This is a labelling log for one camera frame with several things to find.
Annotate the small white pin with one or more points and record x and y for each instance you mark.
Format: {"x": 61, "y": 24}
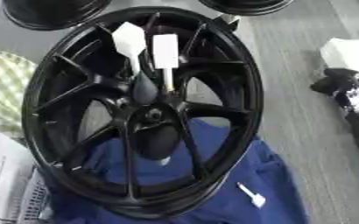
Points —
{"x": 257, "y": 199}

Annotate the black round wheel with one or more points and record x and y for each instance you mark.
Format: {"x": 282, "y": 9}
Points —
{"x": 246, "y": 6}
{"x": 55, "y": 14}

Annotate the white pin with rectangular head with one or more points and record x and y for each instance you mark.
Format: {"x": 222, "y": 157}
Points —
{"x": 165, "y": 51}

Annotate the black spoked wheel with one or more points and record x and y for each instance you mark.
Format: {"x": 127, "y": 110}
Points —
{"x": 111, "y": 116}

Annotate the white crumpled object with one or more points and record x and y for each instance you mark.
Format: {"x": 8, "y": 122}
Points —
{"x": 351, "y": 52}

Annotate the white pierced basket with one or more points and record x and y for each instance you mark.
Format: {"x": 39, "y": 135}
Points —
{"x": 34, "y": 201}

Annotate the white box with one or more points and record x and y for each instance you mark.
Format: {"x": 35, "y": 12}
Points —
{"x": 1, "y": 175}

